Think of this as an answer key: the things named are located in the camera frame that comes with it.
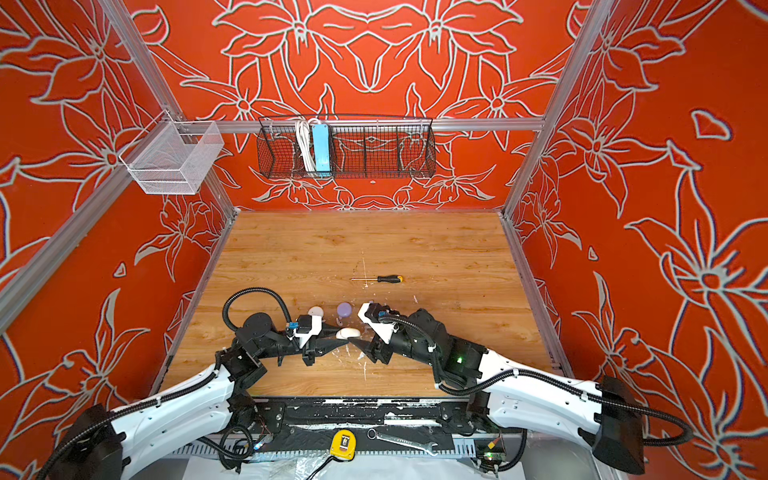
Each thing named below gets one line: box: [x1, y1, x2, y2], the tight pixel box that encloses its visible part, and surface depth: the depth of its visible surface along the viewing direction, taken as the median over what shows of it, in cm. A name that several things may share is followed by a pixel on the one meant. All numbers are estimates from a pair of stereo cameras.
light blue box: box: [312, 124, 331, 172], surface depth 91 cm
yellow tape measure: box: [330, 429, 357, 461], surface depth 70 cm
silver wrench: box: [367, 428, 439, 457], surface depth 71 cm
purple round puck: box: [337, 302, 352, 318], surface depth 92 cm
